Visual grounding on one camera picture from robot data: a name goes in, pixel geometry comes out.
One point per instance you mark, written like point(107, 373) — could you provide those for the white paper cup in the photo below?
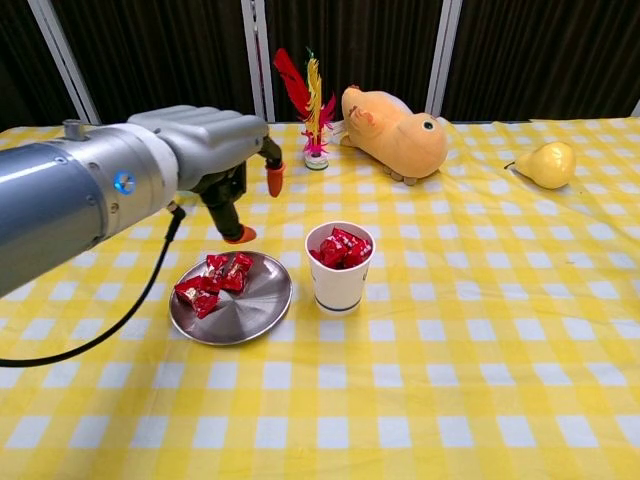
point(340, 290)

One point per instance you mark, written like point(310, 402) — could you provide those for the round steel plate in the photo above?
point(250, 310)

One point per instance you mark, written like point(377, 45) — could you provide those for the red candy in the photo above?
point(206, 302)
point(239, 272)
point(216, 263)
point(189, 290)
point(350, 237)
point(332, 250)
point(361, 257)

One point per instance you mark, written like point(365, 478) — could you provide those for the colourful feather shuttlecock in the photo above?
point(316, 160)

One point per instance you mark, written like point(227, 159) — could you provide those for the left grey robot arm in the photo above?
point(50, 210)

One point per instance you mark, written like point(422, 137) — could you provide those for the orange plush animal toy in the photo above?
point(400, 145)

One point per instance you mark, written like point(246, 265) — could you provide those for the black curtain panel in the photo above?
point(540, 60)
point(380, 45)
point(165, 60)
point(25, 65)

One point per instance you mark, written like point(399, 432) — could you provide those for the white aluminium partition post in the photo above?
point(636, 107)
point(64, 60)
point(445, 50)
point(257, 30)

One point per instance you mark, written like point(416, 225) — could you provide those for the yellow white checkered tablecloth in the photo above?
point(450, 325)

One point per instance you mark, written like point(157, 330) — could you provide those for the yellow pear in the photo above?
point(550, 167)

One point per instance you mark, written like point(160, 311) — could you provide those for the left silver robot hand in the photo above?
point(210, 135)

